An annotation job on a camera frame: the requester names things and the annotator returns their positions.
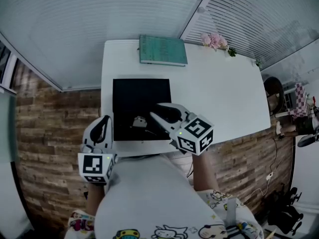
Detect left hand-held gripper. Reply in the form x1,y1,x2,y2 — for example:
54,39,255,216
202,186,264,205
77,115,118,185

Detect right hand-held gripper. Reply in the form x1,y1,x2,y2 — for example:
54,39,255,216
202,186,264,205
149,103,215,156

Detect small metal clip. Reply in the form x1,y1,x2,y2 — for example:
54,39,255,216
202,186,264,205
129,116,157,135

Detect black rectangular tray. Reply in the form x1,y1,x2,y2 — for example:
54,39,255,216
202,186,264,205
112,78,172,141

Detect person's left forearm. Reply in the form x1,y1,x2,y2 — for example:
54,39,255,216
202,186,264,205
86,182,105,216

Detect person's right forearm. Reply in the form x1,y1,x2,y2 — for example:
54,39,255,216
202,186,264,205
191,153,220,193

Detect green book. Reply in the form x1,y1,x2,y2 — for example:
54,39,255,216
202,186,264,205
139,34,188,67

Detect person's white cartoon shirt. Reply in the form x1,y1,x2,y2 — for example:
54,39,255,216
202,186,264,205
66,153,265,239

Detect pink flower bouquet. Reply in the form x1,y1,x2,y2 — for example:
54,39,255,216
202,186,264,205
200,32,229,51

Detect dark round chair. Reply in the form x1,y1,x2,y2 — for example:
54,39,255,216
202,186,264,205
263,76,285,118

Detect checkered tablecloth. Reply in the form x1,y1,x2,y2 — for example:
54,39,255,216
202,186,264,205
289,83,311,117

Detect black wheeled chair base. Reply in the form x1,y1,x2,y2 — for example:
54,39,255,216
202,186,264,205
268,187,304,235

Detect black floor cable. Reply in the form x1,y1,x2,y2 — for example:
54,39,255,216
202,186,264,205
270,137,279,174

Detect grey shoulder strap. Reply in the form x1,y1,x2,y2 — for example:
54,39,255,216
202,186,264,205
225,198,239,228

